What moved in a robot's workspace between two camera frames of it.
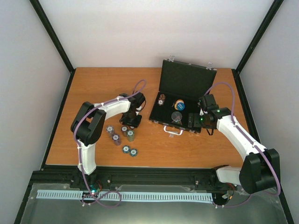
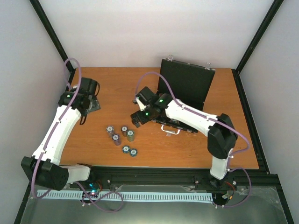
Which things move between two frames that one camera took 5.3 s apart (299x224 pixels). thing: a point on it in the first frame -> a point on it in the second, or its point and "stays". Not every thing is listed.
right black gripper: (196, 122) -> (142, 119)
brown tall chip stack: (124, 129) stays
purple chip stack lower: (116, 138) stays
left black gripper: (135, 124) -> (96, 105)
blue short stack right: (133, 152) stays
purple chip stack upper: (110, 130) stays
